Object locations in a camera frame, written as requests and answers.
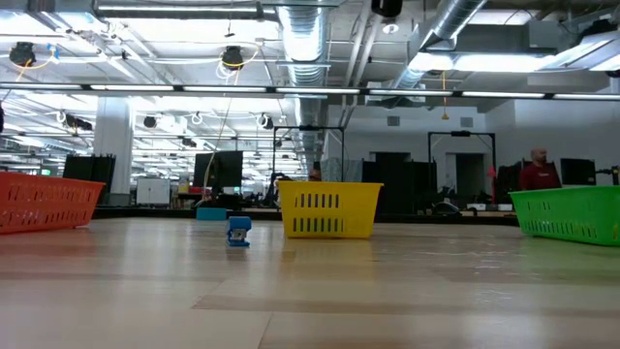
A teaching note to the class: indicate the blue mini stapler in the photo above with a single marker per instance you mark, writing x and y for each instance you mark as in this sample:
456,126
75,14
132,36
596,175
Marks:
238,225

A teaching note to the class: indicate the blue tape roll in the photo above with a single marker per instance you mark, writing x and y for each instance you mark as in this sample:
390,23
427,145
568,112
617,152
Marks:
210,213

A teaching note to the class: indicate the black background robot arm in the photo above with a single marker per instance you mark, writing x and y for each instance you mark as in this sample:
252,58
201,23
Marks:
271,189

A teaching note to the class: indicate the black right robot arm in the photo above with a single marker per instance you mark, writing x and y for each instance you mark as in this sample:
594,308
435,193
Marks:
387,7

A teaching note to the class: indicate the person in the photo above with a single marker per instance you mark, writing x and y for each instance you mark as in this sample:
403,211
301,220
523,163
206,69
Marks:
538,175
315,174

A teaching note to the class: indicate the yellow plastic basket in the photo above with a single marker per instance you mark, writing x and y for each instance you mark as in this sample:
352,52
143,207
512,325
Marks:
329,213

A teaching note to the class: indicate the LED light bar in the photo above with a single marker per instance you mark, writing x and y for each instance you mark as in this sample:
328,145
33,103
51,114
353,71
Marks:
315,90

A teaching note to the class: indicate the black partition panel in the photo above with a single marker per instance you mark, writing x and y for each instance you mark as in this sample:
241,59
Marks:
397,184
89,174

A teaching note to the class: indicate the black monitor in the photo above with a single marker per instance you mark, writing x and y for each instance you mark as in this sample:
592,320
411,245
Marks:
218,169
579,172

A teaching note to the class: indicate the black rounded device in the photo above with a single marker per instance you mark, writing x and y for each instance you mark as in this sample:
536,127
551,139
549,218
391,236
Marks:
445,209

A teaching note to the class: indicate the yellow hanging tag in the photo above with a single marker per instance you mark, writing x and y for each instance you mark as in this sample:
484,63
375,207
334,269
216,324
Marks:
444,116

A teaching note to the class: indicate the white cabinet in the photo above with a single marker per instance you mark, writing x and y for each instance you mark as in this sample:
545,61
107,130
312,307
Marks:
153,191

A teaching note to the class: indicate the white pillar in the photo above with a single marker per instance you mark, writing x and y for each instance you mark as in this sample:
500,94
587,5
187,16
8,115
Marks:
114,145

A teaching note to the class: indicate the green plastic basket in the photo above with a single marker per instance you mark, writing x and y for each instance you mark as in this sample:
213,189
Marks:
567,213

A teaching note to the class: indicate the orange plastic basket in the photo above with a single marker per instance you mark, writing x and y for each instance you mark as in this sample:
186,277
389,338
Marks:
43,203

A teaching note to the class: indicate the silver round ventilation duct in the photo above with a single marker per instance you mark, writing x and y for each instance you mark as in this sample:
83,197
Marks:
455,19
304,39

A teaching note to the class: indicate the black ceiling camera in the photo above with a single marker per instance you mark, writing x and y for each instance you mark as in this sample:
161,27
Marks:
21,53
232,57

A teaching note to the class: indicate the black aluminium table frame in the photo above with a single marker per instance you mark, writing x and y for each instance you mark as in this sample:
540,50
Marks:
145,212

